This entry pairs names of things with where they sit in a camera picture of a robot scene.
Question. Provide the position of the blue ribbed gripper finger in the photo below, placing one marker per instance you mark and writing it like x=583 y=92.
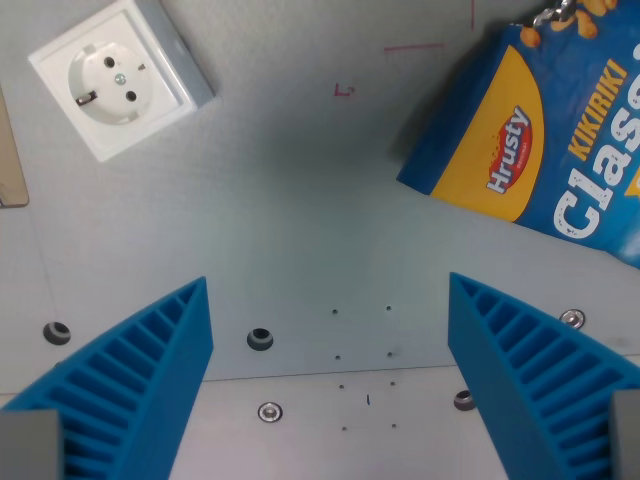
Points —
x=525 y=370
x=145 y=380

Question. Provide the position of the silver table screw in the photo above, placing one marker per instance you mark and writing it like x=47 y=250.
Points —
x=270 y=412
x=573 y=318

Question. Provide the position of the blue Hrusty snack bag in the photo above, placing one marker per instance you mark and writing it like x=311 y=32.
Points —
x=545 y=140

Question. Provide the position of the white wall power socket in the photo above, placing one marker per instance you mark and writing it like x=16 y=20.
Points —
x=117 y=80

